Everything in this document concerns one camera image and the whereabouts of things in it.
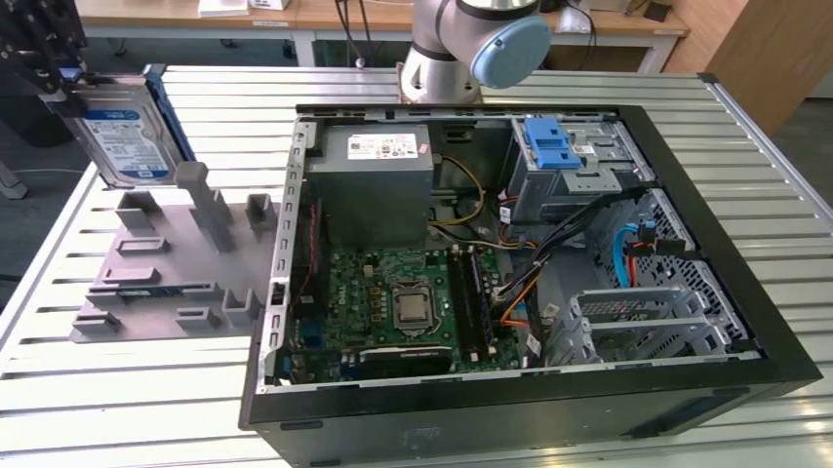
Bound white desk foot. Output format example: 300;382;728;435
0;160;30;200

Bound light blue data wire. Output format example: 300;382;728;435
608;219;643;296

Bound RAM stick with black chips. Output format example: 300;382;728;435
472;253;496;350

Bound black PC case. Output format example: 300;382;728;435
236;102;824;468

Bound hard disk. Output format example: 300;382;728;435
54;65;200;189

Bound wooden desk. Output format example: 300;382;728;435
70;0;691;67

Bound metal disk bay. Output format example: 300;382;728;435
545;285;750;367

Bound blue plastic drive latch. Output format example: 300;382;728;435
521;116;580;171

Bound grey parts rack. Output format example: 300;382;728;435
68;163;285;345

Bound metal optical drive cage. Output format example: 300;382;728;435
505;116;655;225

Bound black and orange power wire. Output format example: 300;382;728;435
634;219;703;262

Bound grey power supply unit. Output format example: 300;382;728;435
304;121;436;253

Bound yellow wire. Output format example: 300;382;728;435
432;155;487;228

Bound black cable bundle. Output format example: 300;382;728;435
493;187;651;303

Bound orange and red wire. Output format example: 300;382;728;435
497;294;545;337

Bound black graphics card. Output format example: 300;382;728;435
353;342;455;380

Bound silver CPU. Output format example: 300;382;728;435
393;293;431;326

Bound wooden cabinet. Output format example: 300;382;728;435
662;0;833;137

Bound black waste bin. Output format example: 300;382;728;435
0;48;85;150

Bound metal CPU socket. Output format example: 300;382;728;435
387;280;447;342

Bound green motherboard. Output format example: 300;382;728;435
285;243;528;386

